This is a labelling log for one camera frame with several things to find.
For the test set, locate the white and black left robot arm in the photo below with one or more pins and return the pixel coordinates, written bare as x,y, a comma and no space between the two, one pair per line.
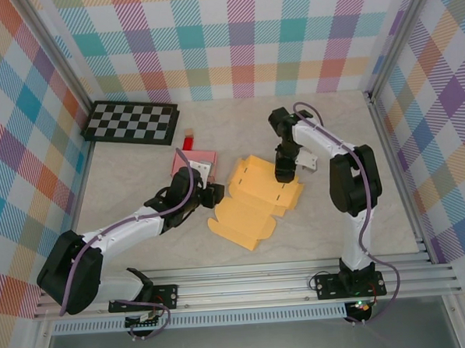
130,228

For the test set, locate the yellow paper box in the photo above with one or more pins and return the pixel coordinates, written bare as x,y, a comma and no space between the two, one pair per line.
242,216

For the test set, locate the small green circuit board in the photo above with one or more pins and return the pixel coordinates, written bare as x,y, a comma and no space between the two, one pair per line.
144,321

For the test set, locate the pink paper box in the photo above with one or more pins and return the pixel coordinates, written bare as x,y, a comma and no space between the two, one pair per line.
192,156

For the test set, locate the aluminium frame post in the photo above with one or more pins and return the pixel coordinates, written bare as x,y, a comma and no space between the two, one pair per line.
399,36
56,50

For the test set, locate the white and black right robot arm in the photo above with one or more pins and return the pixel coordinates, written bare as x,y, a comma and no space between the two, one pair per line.
320,136

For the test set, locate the circuit board with lit LED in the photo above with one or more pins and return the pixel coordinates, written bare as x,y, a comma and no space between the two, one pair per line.
360,305

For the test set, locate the red block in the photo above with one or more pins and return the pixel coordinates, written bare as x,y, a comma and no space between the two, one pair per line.
189,143

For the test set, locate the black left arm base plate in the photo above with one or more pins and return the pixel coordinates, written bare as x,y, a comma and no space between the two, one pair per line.
169,296

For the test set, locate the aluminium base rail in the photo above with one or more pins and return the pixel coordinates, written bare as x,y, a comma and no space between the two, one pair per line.
242,286

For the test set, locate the black and grey checkerboard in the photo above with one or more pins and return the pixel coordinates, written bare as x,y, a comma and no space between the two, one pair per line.
130,122

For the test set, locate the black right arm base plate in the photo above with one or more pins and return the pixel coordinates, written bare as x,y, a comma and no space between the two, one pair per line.
328,288

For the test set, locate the aluminium frame side rail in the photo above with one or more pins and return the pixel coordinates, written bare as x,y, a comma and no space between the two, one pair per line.
396,169

